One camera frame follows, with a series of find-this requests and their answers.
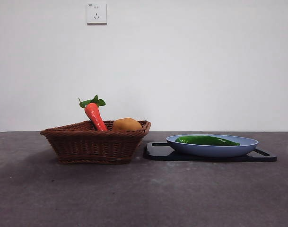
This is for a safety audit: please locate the brown wicker basket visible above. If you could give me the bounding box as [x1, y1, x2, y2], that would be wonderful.
[39, 120, 152, 165]

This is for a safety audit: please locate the white wall power socket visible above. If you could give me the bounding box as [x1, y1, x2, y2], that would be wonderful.
[87, 2, 108, 26]

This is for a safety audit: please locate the blue round plate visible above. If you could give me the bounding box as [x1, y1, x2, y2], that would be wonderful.
[166, 134, 260, 158]

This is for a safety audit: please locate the orange carrot with green leaves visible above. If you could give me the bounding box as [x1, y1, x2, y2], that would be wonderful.
[78, 94, 109, 131]

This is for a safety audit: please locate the black rectangular tray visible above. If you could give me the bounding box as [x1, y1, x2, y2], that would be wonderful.
[143, 141, 278, 163]

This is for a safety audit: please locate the tan potato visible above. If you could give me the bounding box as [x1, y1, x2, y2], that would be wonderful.
[112, 117, 143, 132]

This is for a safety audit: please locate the green pepper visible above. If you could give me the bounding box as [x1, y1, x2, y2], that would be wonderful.
[175, 135, 241, 147]

